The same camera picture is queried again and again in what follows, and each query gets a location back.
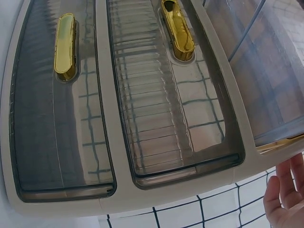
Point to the person's right hand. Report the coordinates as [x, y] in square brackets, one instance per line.
[287, 209]

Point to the person's right fingers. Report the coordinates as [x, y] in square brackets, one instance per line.
[289, 178]

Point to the cream plastic drawer cabinet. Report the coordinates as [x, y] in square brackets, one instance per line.
[104, 71]

